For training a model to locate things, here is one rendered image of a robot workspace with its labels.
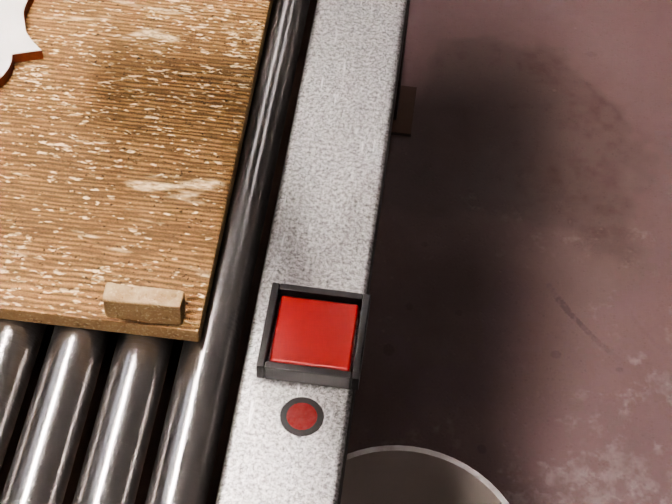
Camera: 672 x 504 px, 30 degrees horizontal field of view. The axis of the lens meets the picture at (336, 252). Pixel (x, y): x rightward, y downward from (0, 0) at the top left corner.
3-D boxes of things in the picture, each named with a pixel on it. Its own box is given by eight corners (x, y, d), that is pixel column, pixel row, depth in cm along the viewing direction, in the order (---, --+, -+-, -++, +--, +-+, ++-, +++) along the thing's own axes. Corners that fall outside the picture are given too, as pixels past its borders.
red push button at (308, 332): (358, 313, 96) (359, 303, 95) (348, 380, 93) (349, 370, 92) (281, 303, 97) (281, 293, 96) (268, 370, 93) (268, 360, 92)
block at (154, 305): (187, 309, 94) (185, 288, 91) (182, 329, 93) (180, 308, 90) (109, 300, 94) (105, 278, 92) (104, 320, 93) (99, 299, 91)
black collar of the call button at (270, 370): (369, 306, 97) (371, 294, 95) (358, 391, 92) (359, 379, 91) (272, 294, 97) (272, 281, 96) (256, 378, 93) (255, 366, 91)
